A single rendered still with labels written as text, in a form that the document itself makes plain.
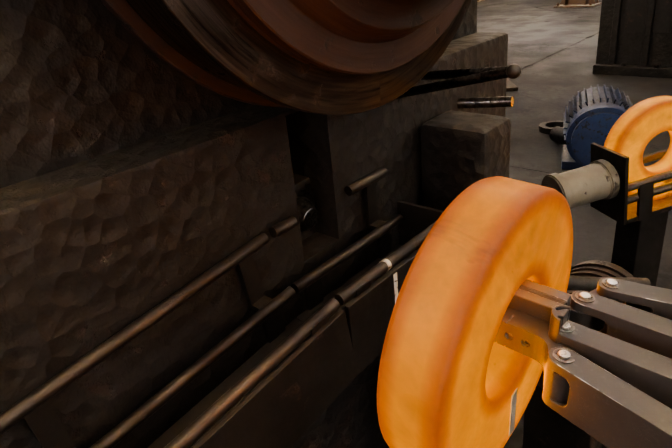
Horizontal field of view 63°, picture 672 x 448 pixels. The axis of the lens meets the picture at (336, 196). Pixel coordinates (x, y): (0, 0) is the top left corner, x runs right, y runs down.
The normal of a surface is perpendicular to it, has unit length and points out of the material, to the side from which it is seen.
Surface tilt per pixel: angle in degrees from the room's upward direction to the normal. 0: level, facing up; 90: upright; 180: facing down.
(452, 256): 34
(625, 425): 90
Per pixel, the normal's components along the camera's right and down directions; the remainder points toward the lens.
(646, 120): 0.15, 0.40
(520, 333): -0.65, 0.36
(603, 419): -0.81, 0.29
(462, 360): 0.76, 0.24
